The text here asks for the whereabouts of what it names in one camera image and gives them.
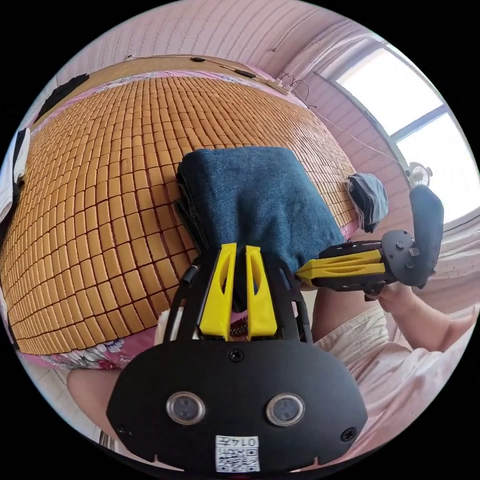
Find person's right hand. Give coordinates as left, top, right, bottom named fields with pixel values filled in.
left=377, top=281, right=416, bottom=320

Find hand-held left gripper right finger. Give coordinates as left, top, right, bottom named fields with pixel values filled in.
left=245, top=245, right=280, bottom=342

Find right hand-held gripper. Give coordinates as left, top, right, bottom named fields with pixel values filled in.
left=295, top=229, right=425, bottom=301

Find pile of white black clothes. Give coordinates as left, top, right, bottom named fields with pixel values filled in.
left=0, top=127, right=32, bottom=227

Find white fan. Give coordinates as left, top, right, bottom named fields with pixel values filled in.
left=406, top=161, right=434, bottom=189

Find blue jeans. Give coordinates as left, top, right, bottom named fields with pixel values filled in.
left=175, top=146, right=346, bottom=313

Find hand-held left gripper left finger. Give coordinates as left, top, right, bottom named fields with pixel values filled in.
left=199, top=242, right=238, bottom=343

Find black garment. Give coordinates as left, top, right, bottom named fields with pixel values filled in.
left=36, top=73, right=90, bottom=118

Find pile of grey clothes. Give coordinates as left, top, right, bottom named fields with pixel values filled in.
left=345, top=172, right=389, bottom=234

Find window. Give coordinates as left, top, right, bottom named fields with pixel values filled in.
left=333, top=36, right=474, bottom=227

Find bed with woven mat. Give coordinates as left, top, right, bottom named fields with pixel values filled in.
left=0, top=55, right=362, bottom=373

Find person's body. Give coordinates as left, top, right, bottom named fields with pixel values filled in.
left=66, top=287, right=480, bottom=474

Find person's right forearm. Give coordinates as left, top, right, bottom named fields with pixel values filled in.
left=403, top=298, right=480, bottom=354

